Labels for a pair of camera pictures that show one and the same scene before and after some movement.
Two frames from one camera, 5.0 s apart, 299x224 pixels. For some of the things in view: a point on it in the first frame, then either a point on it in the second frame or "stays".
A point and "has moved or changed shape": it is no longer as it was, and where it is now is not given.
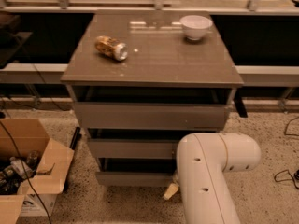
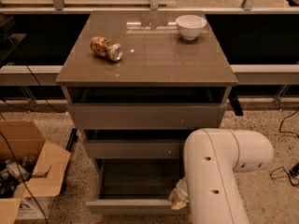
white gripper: x=171 y=190 to x=180 y=191
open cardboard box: x=35 y=197 stays
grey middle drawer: x=131 y=148 stays
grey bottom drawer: x=135 y=171 has moved or changed shape
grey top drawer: x=149 y=116 stays
